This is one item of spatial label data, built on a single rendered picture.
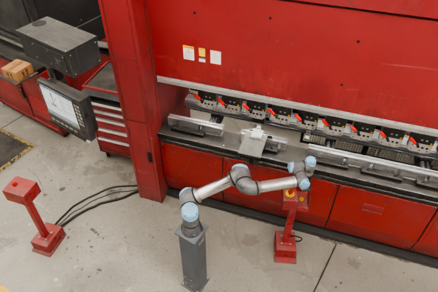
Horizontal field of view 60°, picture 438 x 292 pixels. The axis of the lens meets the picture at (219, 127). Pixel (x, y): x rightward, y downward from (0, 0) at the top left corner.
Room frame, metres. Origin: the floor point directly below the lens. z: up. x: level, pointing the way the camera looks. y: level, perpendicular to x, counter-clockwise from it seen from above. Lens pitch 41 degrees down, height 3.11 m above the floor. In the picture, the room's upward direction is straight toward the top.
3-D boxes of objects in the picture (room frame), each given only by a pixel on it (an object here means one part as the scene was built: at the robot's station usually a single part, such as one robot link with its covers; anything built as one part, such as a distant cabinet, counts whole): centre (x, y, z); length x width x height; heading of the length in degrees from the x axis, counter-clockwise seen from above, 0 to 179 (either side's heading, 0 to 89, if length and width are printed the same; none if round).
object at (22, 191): (1.92, 1.55, 0.41); 0.25 x 0.20 x 0.83; 162
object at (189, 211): (1.56, 0.19, 0.94); 0.13 x 0.12 x 0.14; 11
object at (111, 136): (3.13, 1.00, 0.50); 0.50 x 0.50 x 1.00; 72
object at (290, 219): (1.88, -0.60, 0.39); 0.05 x 0.05 x 0.54; 86
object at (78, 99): (2.13, 1.06, 1.42); 0.45 x 0.12 x 0.36; 56
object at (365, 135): (2.10, -1.06, 1.26); 0.15 x 0.09 x 0.17; 72
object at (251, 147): (2.20, -0.27, 1.00); 0.26 x 0.18 x 0.01; 162
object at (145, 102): (2.80, 0.56, 1.15); 0.85 x 0.25 x 2.30; 162
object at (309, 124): (2.22, -0.67, 1.26); 0.15 x 0.09 x 0.17; 72
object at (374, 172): (1.97, -1.26, 0.89); 0.30 x 0.05 x 0.03; 72
